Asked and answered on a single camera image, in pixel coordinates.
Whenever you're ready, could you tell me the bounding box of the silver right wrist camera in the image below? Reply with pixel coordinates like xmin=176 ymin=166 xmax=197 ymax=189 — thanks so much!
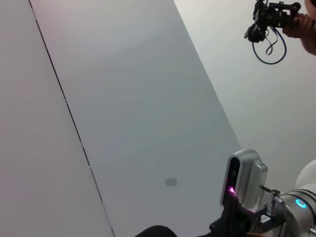
xmin=220 ymin=149 xmax=269 ymax=213

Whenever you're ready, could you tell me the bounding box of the right gripper connector cable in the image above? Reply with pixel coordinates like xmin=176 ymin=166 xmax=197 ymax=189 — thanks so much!
xmin=261 ymin=186 xmax=279 ymax=218

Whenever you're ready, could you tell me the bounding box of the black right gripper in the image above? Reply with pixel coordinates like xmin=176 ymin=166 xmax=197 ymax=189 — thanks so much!
xmin=209 ymin=197 xmax=270 ymax=237

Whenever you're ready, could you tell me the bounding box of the blue camera cable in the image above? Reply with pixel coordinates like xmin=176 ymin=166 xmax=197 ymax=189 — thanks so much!
xmin=251 ymin=23 xmax=288 ymax=66

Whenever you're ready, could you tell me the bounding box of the camera operator hand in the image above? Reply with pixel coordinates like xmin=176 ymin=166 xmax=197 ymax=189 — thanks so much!
xmin=282 ymin=12 xmax=315 ymax=40

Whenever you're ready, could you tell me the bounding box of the black handheld camera rig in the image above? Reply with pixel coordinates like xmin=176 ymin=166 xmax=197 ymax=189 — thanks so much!
xmin=244 ymin=0 xmax=302 ymax=44

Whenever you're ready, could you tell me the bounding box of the camera operator bare forearm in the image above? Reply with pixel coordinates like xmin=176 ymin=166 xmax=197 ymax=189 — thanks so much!
xmin=301 ymin=24 xmax=316 ymax=56

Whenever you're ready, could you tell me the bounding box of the black bag with orange straps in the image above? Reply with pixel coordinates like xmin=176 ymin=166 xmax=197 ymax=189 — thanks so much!
xmin=134 ymin=224 xmax=262 ymax=237

